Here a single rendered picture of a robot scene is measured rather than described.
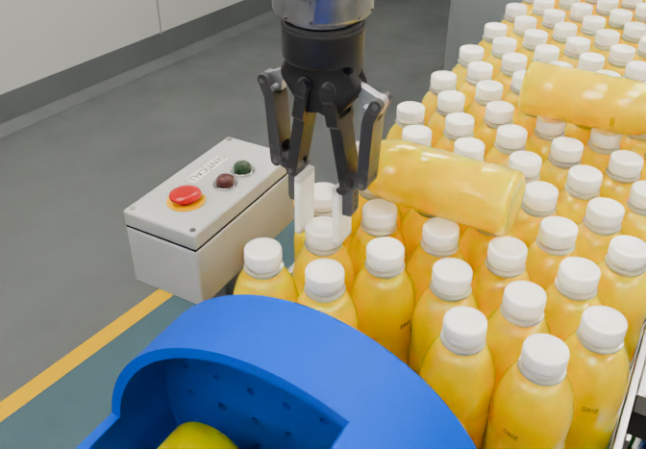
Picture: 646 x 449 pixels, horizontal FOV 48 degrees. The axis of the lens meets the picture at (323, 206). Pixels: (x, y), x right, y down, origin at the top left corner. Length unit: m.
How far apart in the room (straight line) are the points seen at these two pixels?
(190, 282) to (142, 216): 0.09
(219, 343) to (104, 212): 2.43
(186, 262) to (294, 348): 0.38
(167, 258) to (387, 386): 0.43
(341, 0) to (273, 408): 0.32
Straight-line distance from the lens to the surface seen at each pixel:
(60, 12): 3.73
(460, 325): 0.66
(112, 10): 3.92
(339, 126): 0.67
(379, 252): 0.73
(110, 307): 2.42
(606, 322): 0.70
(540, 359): 0.64
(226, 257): 0.83
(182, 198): 0.81
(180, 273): 0.82
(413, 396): 0.45
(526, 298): 0.70
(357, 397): 0.43
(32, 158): 3.35
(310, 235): 0.75
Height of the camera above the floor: 1.54
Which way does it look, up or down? 34 degrees down
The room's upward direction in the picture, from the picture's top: straight up
